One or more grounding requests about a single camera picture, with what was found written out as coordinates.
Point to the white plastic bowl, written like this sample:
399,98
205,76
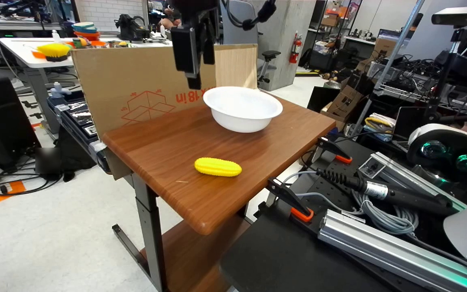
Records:
242,115

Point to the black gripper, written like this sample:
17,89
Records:
205,26

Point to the colourful stacked dishes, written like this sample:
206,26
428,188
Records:
85,33

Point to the black desktop device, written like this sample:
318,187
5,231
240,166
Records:
132,26

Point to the white pegboard panel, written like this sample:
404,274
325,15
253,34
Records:
98,10

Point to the black bag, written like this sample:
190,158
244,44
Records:
64,156

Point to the yellow corn cob toy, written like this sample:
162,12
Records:
218,167

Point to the silver aluminium rail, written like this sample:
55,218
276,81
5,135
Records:
364,237
412,180

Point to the brown cardboard box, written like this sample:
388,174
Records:
344,102

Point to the grey metal table leg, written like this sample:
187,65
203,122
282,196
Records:
150,227

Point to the black camera on stand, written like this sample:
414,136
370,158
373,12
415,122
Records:
461,16

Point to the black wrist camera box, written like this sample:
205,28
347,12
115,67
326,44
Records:
184,49

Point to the white work table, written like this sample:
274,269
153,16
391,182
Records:
23,50

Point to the silver metal pole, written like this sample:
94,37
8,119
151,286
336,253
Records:
393,50

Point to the orange floor tape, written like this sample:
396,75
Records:
15,187

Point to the white headset green lenses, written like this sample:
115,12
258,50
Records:
449,138

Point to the seated person dark clothes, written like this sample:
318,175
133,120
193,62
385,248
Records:
166,23

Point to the red fire extinguisher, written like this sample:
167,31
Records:
295,50

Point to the brown cardboard panel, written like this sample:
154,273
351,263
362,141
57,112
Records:
125,81

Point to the black clamp orange tip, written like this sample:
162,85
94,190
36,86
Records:
344,159
302,214

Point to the grey office chair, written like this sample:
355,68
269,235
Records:
235,34

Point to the clear plastic bottle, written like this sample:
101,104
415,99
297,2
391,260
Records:
55,94

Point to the yellow round toy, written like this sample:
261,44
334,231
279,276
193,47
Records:
54,50

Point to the brown lower table shelf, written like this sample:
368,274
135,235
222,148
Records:
195,253

